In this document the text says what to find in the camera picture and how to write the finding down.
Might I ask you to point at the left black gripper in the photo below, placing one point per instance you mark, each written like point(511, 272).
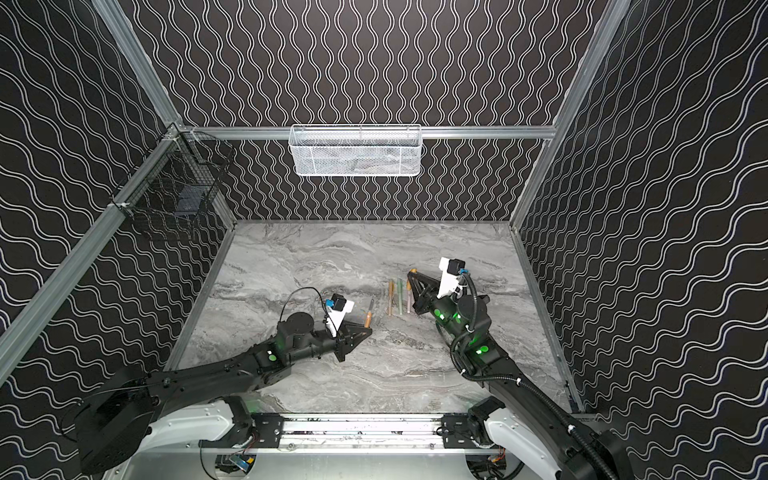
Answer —
point(342, 341)

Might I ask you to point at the orange pen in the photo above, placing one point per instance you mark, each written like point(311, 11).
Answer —
point(369, 313)
point(390, 297)

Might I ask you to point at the green pen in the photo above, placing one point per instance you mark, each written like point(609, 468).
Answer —
point(400, 296)

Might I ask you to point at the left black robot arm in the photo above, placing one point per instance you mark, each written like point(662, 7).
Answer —
point(111, 423)

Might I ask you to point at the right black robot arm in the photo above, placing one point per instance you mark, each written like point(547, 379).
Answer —
point(579, 451)

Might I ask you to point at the white mesh basket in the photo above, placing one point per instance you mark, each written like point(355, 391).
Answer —
point(356, 150)

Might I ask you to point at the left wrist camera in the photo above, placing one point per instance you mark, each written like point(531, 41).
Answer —
point(337, 307)

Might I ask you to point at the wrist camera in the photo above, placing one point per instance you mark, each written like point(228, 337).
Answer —
point(451, 274)
point(337, 307)

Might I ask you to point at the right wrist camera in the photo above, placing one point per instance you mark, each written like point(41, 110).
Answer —
point(451, 274)

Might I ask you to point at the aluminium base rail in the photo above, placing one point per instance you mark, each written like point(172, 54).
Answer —
point(337, 433)

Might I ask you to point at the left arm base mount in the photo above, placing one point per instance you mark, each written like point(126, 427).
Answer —
point(262, 430)

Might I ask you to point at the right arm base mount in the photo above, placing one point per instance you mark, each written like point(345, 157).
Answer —
point(464, 430)

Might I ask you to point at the black wire basket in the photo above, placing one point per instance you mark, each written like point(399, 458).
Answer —
point(180, 196)

